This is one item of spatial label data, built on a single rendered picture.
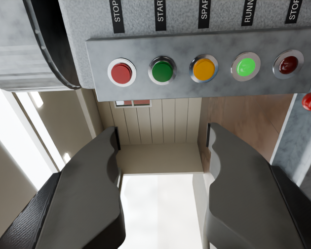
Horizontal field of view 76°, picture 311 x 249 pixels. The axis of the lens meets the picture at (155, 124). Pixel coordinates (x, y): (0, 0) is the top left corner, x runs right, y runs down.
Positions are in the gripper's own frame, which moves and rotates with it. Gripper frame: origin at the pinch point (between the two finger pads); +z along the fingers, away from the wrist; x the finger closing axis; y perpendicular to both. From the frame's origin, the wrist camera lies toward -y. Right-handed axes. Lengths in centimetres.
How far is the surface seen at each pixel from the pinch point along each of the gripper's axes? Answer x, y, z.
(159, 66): -0.1, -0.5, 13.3
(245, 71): 10.4, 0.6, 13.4
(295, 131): 33, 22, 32
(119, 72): -5.0, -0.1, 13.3
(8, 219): -253, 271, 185
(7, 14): -17.8, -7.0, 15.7
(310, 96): 24.1, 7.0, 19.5
